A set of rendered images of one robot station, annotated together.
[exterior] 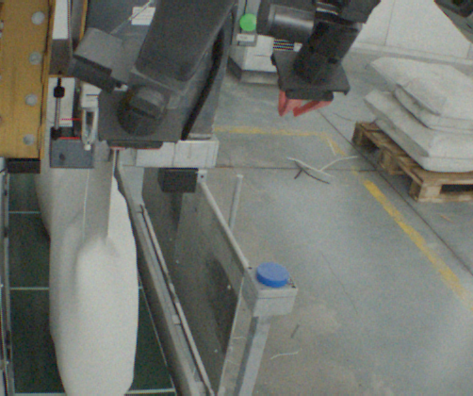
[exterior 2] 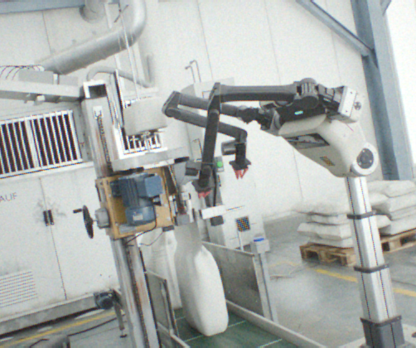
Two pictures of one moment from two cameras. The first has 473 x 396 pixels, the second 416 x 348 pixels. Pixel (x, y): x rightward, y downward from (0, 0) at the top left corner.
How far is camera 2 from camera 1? 1.97 m
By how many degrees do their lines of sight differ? 25
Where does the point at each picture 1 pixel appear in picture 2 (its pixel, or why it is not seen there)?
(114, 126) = (198, 186)
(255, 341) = (263, 267)
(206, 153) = (223, 209)
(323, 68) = (242, 158)
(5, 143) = (161, 222)
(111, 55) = (194, 165)
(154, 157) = (208, 215)
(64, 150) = (181, 219)
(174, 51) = (209, 152)
